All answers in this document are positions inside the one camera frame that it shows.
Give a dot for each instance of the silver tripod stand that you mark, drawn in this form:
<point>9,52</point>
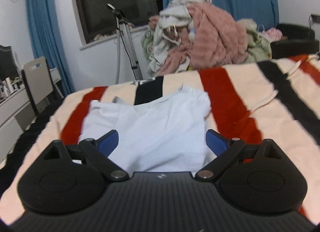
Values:
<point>124,38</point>

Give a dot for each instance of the white dresser desk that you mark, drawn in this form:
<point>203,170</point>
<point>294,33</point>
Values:
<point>16,115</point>

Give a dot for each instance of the black sofa seat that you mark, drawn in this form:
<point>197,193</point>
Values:
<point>296,40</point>

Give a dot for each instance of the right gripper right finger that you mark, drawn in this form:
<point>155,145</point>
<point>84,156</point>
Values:
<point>255,178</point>

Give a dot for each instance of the wall power socket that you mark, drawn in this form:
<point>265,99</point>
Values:
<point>315,19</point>

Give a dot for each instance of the striped cream red black blanket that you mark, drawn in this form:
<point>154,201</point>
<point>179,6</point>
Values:
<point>277,99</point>

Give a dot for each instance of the left blue curtain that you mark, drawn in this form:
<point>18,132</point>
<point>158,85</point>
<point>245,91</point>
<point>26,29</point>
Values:
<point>46,39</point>

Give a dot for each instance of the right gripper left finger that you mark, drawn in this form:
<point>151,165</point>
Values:
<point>68,179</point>

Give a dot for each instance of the black and beige chair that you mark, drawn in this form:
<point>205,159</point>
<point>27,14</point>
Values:
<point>37,78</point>

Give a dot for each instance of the pile of clothes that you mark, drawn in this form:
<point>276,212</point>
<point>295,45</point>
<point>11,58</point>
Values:
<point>195,34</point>

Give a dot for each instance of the light blue t-shirt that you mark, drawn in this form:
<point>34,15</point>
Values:
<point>164,135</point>

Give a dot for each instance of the black desk mirror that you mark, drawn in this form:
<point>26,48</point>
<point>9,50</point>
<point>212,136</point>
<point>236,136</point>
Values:
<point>8,67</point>

